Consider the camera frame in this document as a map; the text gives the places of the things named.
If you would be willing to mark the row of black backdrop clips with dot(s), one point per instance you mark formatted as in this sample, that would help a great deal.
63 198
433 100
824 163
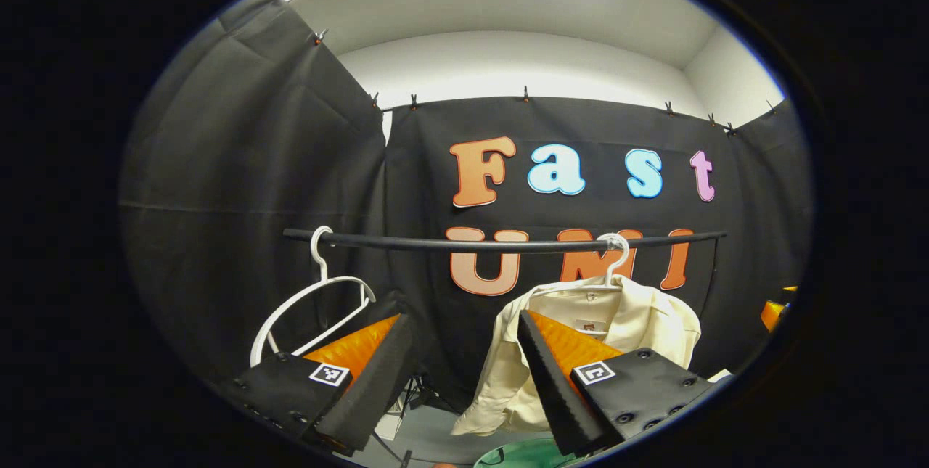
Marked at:
525 94

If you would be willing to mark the green laundry hamper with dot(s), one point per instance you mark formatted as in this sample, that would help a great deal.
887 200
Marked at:
522 455

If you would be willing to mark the black clothes rack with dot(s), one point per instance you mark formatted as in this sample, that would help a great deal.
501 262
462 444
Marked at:
435 243

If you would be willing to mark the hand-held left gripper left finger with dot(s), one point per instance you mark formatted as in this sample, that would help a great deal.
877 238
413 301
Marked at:
374 395

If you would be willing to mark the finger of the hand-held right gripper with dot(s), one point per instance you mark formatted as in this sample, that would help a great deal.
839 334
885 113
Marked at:
771 315

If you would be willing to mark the cream shirt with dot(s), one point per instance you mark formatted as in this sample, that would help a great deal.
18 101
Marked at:
508 381

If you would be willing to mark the white box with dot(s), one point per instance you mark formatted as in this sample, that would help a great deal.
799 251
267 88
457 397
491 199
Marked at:
390 421

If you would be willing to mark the white shirt hanger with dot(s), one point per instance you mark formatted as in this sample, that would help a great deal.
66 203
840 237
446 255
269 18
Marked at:
624 254

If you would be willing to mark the empty white hanger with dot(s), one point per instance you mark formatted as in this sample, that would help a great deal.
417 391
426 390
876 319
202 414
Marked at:
323 272

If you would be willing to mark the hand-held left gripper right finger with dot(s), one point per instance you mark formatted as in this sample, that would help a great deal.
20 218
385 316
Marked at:
555 395

